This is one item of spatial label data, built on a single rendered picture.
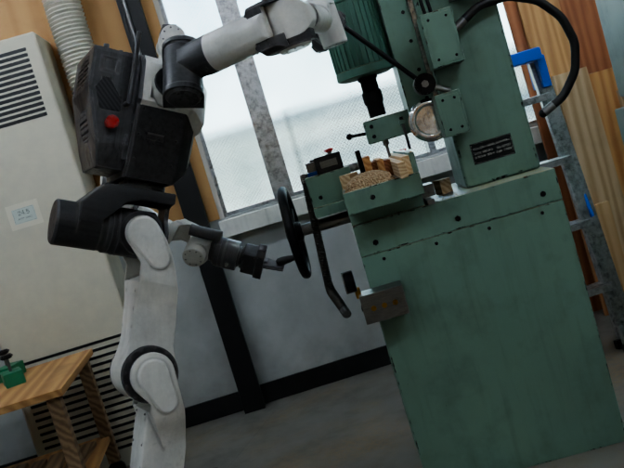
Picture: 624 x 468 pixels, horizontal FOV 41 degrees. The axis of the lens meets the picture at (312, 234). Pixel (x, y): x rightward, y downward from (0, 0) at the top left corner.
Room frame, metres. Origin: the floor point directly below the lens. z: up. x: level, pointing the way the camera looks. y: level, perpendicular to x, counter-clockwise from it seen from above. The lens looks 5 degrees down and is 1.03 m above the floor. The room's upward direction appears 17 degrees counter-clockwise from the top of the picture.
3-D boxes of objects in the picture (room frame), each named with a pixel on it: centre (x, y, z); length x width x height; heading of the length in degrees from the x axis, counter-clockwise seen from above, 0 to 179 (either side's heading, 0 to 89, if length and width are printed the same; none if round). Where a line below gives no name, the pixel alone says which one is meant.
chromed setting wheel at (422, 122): (2.38, -0.41, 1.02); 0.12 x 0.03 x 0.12; 87
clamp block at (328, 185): (2.50, -0.10, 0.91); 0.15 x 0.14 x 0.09; 177
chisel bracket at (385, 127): (2.51, -0.31, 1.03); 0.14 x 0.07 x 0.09; 87
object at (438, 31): (2.34, -0.50, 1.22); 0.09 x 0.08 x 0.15; 87
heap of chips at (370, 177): (2.25, -0.19, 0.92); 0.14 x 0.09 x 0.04; 87
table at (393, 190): (2.50, -0.18, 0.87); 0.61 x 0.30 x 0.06; 177
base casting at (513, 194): (2.50, -0.41, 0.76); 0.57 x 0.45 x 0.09; 87
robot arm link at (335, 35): (2.17, -0.18, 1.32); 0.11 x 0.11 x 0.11; 86
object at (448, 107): (2.34, -0.47, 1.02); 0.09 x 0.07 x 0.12; 177
